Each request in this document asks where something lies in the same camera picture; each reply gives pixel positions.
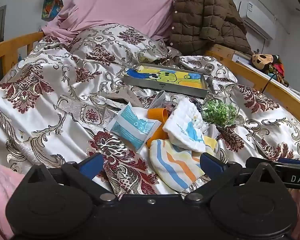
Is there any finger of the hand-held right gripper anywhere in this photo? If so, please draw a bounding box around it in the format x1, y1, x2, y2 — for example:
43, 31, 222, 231
245, 156, 300, 167

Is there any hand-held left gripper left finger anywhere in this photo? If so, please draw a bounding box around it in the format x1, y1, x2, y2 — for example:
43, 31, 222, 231
21, 153, 117, 204

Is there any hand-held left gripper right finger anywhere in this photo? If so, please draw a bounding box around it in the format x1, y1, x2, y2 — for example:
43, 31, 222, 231
186, 152, 280, 204

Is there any striped pastel cloth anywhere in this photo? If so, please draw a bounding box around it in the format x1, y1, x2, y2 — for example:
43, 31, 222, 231
149, 138, 208, 193

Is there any white quilted cloth blue print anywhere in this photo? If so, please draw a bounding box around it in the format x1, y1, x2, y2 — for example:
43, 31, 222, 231
162, 97, 208, 153

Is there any blue white tissue pack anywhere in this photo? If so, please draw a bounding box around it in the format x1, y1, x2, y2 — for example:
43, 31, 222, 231
105, 102, 160, 154

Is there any orange plastic cup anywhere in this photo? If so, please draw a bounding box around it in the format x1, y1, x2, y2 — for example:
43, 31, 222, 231
146, 107, 170, 148

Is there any grey metal tray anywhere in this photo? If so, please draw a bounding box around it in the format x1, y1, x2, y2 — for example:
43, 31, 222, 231
122, 64, 213, 98

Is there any yellow white cloth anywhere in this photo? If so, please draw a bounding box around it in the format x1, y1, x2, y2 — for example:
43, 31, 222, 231
202, 136, 220, 155

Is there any glass jar of green stars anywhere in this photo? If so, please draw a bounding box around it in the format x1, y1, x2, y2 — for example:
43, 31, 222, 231
201, 94, 240, 128

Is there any floral satin blanket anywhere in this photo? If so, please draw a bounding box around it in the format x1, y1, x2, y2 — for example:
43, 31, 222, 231
0, 25, 300, 198

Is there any clear plastic bag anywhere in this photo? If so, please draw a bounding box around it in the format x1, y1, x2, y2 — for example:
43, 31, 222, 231
147, 90, 180, 113

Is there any pink fluffy blanket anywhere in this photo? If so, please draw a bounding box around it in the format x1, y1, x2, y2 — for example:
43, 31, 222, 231
0, 159, 25, 240

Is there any brown plush toy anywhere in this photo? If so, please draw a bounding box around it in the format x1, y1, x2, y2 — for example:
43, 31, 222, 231
251, 53, 290, 87

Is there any light plywood box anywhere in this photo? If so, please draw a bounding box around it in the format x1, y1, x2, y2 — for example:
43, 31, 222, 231
210, 44, 235, 60

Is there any floral satin pillow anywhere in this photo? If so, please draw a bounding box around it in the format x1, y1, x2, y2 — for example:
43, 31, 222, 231
70, 24, 180, 67

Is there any white air conditioner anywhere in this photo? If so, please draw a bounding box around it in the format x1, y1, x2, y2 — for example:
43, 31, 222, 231
237, 1, 277, 40

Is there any brown puffer jacket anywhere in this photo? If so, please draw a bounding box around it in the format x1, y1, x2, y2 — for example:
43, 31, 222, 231
169, 0, 253, 55

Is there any pink sheet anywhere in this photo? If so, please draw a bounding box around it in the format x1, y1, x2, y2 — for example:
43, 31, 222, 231
41, 0, 210, 44

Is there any wooden bed frame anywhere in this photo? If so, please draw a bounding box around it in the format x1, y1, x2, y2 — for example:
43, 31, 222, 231
0, 31, 300, 120
231, 50, 300, 98

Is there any black cable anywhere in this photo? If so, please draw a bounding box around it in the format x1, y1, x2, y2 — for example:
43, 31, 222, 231
261, 74, 278, 93

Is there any colourful wall poster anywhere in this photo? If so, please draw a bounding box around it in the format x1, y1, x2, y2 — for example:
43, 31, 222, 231
41, 0, 64, 22

